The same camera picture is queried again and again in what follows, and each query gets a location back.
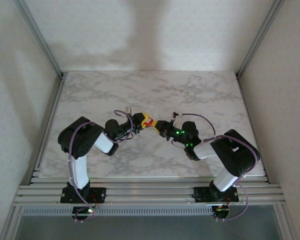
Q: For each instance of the red safety padlock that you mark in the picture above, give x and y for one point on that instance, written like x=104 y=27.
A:
x=148 y=123

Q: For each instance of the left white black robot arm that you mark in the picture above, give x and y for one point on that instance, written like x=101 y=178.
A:
x=81 y=170

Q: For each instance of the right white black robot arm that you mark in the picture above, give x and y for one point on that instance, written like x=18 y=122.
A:
x=225 y=180

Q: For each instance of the black controller board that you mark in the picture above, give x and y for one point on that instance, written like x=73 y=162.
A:
x=81 y=212
x=221 y=212

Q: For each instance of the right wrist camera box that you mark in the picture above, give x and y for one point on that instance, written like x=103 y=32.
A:
x=175 y=115

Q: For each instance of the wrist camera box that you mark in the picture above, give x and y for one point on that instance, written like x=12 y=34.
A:
x=175 y=115
x=128 y=109

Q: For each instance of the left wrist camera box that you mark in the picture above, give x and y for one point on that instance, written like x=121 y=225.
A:
x=128 y=109

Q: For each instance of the aluminium mounting rail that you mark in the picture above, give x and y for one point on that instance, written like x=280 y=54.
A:
x=150 y=192

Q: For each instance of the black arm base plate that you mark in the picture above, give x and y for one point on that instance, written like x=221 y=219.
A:
x=100 y=193
x=201 y=197

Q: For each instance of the aluminium side rail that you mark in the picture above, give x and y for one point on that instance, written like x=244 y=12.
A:
x=48 y=125

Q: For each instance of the aluminium frame post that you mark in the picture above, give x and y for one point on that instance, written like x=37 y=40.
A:
x=42 y=40
x=258 y=40

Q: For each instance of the aluminium frame leg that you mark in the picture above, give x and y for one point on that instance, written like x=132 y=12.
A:
x=11 y=225
x=285 y=225

